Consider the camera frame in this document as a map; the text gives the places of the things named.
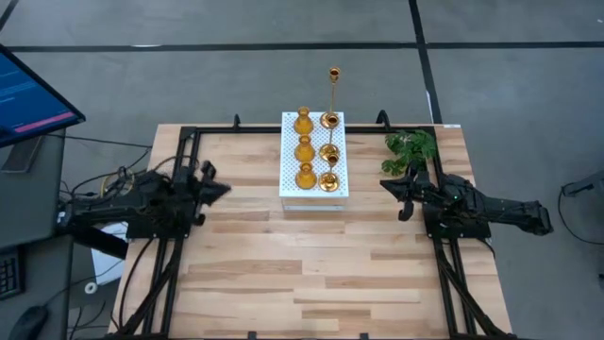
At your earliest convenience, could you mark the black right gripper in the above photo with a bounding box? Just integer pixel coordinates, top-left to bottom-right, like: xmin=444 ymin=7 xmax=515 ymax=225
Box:
xmin=378 ymin=164 xmax=457 ymax=222

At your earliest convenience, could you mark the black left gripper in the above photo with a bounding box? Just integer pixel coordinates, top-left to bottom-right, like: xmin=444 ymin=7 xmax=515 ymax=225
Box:
xmin=174 ymin=161 xmax=232 ymax=228

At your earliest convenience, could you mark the short brass candlestick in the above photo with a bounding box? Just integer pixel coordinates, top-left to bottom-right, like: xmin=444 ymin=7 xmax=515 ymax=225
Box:
xmin=317 ymin=152 xmax=342 ymax=194

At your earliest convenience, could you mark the medium brass candlestick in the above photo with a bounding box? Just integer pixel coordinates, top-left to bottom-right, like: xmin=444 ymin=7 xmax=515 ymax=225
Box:
xmin=318 ymin=114 xmax=342 ymax=162

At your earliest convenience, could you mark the amber ribbed glass candle holder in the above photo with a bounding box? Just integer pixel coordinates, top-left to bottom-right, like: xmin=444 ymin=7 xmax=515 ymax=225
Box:
xmin=293 ymin=106 xmax=315 ymax=136
xmin=294 ymin=134 xmax=316 ymax=163
xmin=294 ymin=161 xmax=318 ymax=191

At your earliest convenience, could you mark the tall brass candlestick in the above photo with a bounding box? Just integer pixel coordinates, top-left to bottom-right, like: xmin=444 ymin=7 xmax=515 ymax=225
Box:
xmin=320 ymin=66 xmax=343 ymax=130

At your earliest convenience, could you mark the green artificial plant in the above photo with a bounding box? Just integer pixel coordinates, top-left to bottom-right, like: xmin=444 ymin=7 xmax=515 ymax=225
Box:
xmin=380 ymin=129 xmax=439 ymax=178

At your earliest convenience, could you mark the white perforated metal shelf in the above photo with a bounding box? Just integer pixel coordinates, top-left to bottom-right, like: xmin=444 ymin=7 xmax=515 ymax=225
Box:
xmin=278 ymin=110 xmax=351 ymax=212

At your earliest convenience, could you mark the white paper sheet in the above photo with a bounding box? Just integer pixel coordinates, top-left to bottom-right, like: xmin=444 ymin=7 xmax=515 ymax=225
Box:
xmin=90 ymin=221 xmax=130 ymax=286

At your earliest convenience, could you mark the grey desk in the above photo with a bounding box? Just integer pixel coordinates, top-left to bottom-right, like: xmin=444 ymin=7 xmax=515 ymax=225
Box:
xmin=0 ymin=129 xmax=75 ymax=340

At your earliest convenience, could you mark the grey monitor stand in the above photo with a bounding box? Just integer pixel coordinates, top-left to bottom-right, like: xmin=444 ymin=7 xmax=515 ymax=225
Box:
xmin=0 ymin=134 xmax=46 ymax=174

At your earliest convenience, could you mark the computer monitor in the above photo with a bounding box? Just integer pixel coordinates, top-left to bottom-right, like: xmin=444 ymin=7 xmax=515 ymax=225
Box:
xmin=0 ymin=44 xmax=87 ymax=148

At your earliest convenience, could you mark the black keyboard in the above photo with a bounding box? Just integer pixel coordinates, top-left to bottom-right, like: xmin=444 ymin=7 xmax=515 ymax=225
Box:
xmin=0 ymin=247 xmax=26 ymax=301

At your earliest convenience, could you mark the black computer mouse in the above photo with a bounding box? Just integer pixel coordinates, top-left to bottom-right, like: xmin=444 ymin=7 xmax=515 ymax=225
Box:
xmin=8 ymin=305 xmax=49 ymax=340

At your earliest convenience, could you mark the black aluminium table frame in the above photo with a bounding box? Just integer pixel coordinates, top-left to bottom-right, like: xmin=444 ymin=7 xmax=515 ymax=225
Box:
xmin=108 ymin=110 xmax=520 ymax=340

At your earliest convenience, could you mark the yellow cable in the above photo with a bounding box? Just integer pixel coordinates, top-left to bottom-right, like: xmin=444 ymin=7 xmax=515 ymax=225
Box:
xmin=98 ymin=167 xmax=136 ymax=197

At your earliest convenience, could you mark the thin black cable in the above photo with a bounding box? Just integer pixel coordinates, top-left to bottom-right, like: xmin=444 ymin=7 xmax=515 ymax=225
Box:
xmin=45 ymin=133 xmax=155 ymax=180

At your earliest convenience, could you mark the black floor cable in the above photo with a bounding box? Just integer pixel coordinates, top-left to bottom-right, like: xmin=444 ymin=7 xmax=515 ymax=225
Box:
xmin=557 ymin=181 xmax=604 ymax=247

